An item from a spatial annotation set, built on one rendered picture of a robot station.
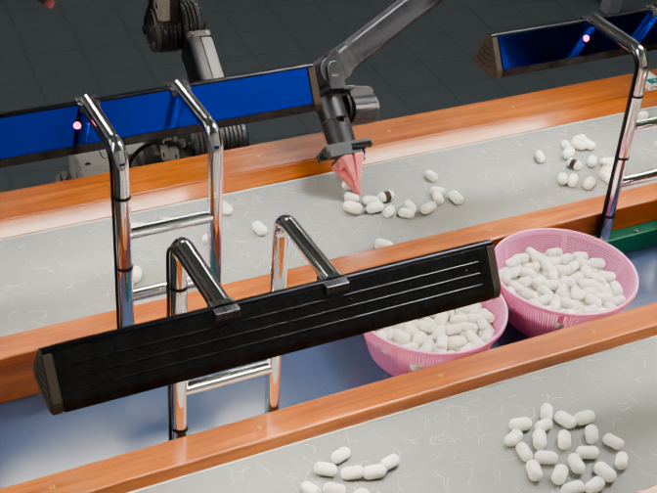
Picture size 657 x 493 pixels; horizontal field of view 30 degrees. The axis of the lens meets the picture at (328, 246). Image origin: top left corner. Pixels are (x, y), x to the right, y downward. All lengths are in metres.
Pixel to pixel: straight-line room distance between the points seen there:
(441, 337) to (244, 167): 0.60
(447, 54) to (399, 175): 2.28
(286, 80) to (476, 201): 0.57
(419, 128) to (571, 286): 0.56
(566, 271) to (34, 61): 2.72
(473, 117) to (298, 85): 0.72
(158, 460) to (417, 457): 0.38
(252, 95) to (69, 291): 0.47
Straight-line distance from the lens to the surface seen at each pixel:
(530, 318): 2.18
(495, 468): 1.87
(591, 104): 2.83
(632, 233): 2.49
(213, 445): 1.82
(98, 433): 1.97
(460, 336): 2.08
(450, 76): 4.58
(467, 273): 1.64
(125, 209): 1.86
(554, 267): 2.29
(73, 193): 2.37
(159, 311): 2.06
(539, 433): 1.91
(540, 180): 2.55
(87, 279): 2.18
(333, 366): 2.10
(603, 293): 2.25
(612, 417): 2.00
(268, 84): 2.04
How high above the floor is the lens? 2.03
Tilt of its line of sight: 35 degrees down
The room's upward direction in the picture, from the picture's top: 4 degrees clockwise
